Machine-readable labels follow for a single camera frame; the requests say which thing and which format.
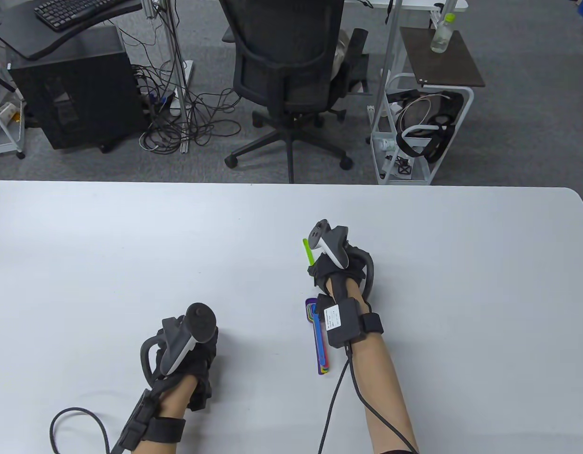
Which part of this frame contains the person's right hand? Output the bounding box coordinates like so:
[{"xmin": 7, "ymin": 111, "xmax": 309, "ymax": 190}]
[{"xmin": 307, "ymin": 242, "xmax": 375, "ymax": 308}]

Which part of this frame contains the black keyboard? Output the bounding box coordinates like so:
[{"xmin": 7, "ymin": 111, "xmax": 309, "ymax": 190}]
[{"xmin": 34, "ymin": 0, "xmax": 131, "ymax": 32}]

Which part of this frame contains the cyan measuring spoon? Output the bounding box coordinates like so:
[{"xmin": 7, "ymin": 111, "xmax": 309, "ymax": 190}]
[{"xmin": 307, "ymin": 305, "xmax": 330, "ymax": 371}]

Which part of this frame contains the small white trolley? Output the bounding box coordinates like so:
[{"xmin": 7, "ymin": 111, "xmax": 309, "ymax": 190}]
[{"xmin": 0, "ymin": 45, "xmax": 27, "ymax": 160}]

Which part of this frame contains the blue measuring spoon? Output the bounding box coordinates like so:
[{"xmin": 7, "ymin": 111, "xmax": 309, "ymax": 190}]
[{"xmin": 312, "ymin": 314, "xmax": 331, "ymax": 369}]

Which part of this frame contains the aluminium frame post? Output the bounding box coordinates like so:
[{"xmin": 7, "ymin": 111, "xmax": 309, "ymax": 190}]
[
  {"xmin": 152, "ymin": 0, "xmax": 190, "ymax": 153},
  {"xmin": 375, "ymin": 0, "xmax": 404, "ymax": 116}
]

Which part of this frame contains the black wrist camera with strap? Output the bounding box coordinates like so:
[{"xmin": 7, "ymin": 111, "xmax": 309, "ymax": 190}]
[{"xmin": 112, "ymin": 388, "xmax": 187, "ymax": 453}]

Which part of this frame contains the clear bottle with green cap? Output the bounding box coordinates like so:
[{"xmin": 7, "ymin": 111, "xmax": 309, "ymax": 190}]
[{"xmin": 430, "ymin": 13, "xmax": 456, "ymax": 54}]

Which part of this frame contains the black curved desk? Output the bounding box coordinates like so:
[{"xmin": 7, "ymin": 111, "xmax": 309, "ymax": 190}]
[{"xmin": 0, "ymin": 0, "xmax": 143, "ymax": 61}]

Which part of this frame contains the person's right forearm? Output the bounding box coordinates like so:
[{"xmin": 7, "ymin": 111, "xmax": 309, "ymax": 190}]
[{"xmin": 330, "ymin": 277, "xmax": 420, "ymax": 454}]

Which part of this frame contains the brown side table top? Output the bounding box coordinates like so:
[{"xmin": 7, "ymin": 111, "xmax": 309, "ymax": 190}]
[{"xmin": 399, "ymin": 26, "xmax": 486, "ymax": 88}]

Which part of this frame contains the purple measuring spoon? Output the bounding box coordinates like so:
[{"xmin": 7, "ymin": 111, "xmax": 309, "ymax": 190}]
[{"xmin": 305, "ymin": 298, "xmax": 331, "ymax": 376}]

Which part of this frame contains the black computer tower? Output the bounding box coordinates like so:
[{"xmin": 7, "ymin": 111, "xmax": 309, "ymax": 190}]
[{"xmin": 9, "ymin": 25, "xmax": 148, "ymax": 151}]

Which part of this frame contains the white wire cart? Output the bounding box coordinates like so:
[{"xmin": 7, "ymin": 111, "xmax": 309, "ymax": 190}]
[{"xmin": 367, "ymin": 71, "xmax": 475, "ymax": 186}]

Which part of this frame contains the tangle of black cables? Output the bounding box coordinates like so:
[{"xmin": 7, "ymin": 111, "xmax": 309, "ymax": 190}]
[{"xmin": 116, "ymin": 19, "xmax": 242, "ymax": 154}]

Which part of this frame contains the thin black cable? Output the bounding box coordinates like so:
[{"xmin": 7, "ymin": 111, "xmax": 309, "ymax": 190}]
[{"xmin": 317, "ymin": 345, "xmax": 420, "ymax": 454}]

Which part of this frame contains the person's left hand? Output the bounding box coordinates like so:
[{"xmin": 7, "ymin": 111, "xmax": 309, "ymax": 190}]
[{"xmin": 147, "ymin": 327, "xmax": 220, "ymax": 411}]

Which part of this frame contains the black headset with white strap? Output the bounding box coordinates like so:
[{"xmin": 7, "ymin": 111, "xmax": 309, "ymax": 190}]
[{"xmin": 386, "ymin": 90, "xmax": 464, "ymax": 164}]

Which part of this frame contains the black mesh office chair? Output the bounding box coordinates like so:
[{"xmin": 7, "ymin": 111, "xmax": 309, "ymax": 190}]
[{"xmin": 217, "ymin": 0, "xmax": 370, "ymax": 184}]

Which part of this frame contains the black wrist box with label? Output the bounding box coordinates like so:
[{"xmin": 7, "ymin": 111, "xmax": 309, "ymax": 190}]
[{"xmin": 322, "ymin": 297, "xmax": 384, "ymax": 349}]

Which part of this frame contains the black braided cable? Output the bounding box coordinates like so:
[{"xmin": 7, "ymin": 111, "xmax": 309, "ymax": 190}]
[{"xmin": 49, "ymin": 407, "xmax": 117, "ymax": 454}]

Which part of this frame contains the white desk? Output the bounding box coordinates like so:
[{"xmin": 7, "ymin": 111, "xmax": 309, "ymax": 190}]
[{"xmin": 357, "ymin": 0, "xmax": 469, "ymax": 11}]

